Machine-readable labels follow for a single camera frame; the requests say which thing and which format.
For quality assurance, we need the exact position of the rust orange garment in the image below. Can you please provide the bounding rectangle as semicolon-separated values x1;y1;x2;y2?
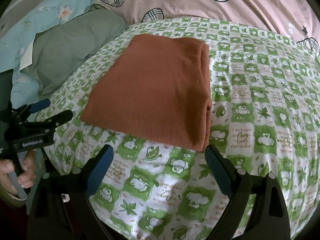
80;34;212;152

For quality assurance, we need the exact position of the person's left hand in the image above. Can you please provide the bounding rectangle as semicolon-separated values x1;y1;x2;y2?
0;149;37;194

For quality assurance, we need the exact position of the olive green left sleeve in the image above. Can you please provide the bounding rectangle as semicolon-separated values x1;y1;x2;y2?
0;185;27;207

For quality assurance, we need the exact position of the grey green pillow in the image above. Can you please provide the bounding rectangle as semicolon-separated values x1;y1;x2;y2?
22;6;127;100

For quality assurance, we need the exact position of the light blue floral cloth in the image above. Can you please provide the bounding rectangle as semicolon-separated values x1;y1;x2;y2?
1;0;93;108

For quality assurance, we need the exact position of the pink heart pattern bedsheet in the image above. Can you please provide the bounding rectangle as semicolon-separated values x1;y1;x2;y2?
93;0;319;54

